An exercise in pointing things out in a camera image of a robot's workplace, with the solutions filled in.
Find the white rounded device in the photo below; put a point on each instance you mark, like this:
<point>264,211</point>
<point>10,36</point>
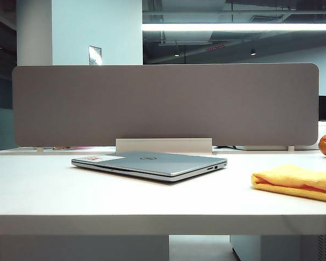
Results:
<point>324,127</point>

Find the silver closed laptop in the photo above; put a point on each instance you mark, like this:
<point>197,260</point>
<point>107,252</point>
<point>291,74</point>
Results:
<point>157,163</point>

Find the long ceiling light strip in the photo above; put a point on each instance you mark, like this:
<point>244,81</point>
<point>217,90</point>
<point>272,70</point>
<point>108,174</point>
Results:
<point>233,26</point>

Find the pink printed papers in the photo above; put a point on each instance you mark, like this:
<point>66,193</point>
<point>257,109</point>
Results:
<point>70,148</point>

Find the red ceiling sign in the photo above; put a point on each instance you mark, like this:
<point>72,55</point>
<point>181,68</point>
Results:
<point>215,48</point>

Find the white desk support panel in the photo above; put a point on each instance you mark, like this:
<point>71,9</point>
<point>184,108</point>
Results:
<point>78,248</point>

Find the silver wall plaque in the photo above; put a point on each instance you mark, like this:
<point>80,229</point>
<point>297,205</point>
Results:
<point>95,55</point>

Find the grey fabric desk divider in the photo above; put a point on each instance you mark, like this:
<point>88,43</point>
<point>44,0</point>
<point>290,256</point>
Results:
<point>165,103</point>

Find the yellow microfiber rag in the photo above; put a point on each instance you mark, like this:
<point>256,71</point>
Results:
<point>288,182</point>

